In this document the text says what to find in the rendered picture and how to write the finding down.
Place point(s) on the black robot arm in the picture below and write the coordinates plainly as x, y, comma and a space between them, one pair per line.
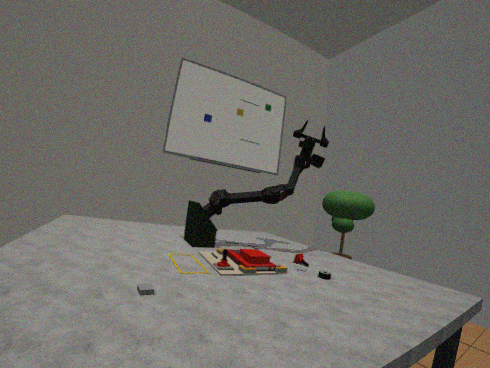
270, 195

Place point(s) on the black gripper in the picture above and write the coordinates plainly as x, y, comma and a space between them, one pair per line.
299, 133

